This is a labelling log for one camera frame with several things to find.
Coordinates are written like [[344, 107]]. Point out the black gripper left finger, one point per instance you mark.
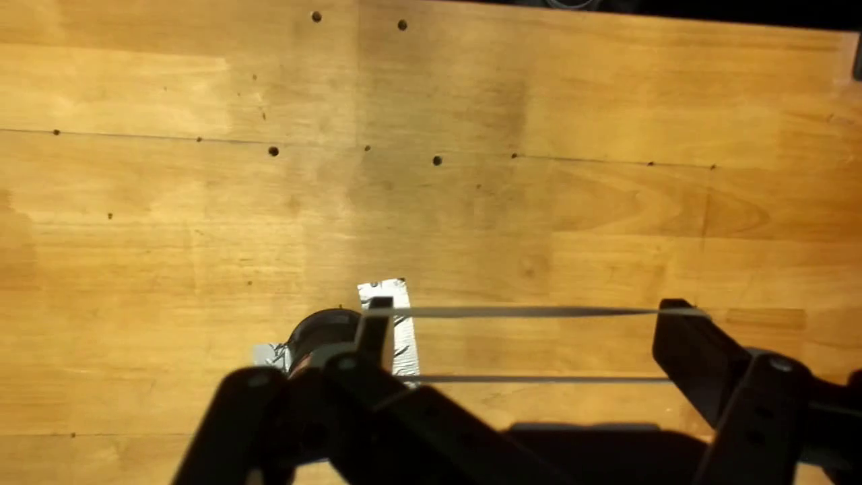
[[358, 404]]

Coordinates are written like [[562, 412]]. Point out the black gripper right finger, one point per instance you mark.
[[764, 404]]

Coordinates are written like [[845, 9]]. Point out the black cup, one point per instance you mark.
[[313, 335]]

